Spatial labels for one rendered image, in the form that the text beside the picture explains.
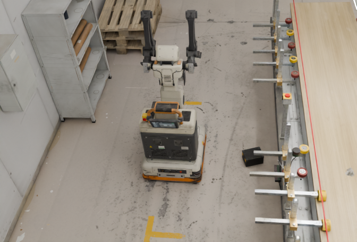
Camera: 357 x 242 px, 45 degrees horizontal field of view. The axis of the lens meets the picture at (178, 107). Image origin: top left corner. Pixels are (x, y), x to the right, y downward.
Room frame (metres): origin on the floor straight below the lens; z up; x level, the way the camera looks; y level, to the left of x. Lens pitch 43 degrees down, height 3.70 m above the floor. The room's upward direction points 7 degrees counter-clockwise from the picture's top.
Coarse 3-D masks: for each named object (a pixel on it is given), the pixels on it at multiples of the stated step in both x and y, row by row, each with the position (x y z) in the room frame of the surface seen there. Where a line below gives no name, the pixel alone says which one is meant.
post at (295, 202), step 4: (296, 200) 1.66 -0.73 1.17; (292, 204) 1.67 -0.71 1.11; (296, 204) 1.65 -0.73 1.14; (292, 208) 1.65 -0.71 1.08; (296, 208) 1.65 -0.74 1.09; (292, 212) 1.65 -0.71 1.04; (296, 212) 1.64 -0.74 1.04; (292, 216) 1.65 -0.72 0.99; (288, 228) 1.66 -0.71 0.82; (288, 232) 1.65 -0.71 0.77; (292, 232) 1.64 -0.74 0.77
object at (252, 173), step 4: (252, 172) 2.17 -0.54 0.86; (256, 172) 2.17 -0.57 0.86; (260, 172) 2.16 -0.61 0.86; (264, 172) 2.16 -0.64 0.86; (268, 172) 2.15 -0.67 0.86; (272, 172) 2.15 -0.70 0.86; (276, 172) 2.14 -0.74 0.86; (280, 172) 2.14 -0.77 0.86; (252, 176) 2.16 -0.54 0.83; (256, 176) 2.15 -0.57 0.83; (260, 176) 2.14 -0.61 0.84; (264, 176) 2.14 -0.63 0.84; (268, 176) 2.13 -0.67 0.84; (272, 176) 2.13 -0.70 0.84; (276, 176) 2.12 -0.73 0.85; (280, 176) 2.11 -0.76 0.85; (296, 176) 2.09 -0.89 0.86
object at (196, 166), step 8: (200, 128) 3.30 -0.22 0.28; (200, 136) 3.18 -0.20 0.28; (200, 144) 3.07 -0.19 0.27; (200, 152) 2.97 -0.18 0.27; (144, 160) 2.93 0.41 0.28; (152, 160) 2.92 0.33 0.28; (160, 160) 2.91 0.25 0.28; (168, 160) 2.89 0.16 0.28; (176, 160) 2.88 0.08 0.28; (184, 160) 2.87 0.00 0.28; (200, 160) 2.87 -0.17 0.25; (144, 168) 2.86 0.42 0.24; (192, 168) 2.77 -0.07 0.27; (200, 168) 2.84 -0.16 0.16; (144, 176) 2.86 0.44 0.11; (152, 176) 2.84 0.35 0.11; (160, 176) 2.82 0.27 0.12; (168, 176) 2.81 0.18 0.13; (176, 176) 2.79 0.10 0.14; (184, 176) 2.77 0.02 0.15; (192, 176) 2.76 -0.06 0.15; (200, 176) 2.77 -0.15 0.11
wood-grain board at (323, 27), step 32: (320, 32) 3.96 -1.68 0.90; (352, 32) 3.90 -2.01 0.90; (320, 64) 3.41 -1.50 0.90; (352, 64) 3.35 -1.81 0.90; (320, 96) 2.94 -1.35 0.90; (352, 96) 2.89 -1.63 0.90; (320, 128) 2.53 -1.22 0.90; (352, 128) 2.49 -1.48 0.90; (320, 160) 2.19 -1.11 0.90; (352, 160) 2.15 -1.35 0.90; (352, 192) 1.85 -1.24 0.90; (352, 224) 1.58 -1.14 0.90
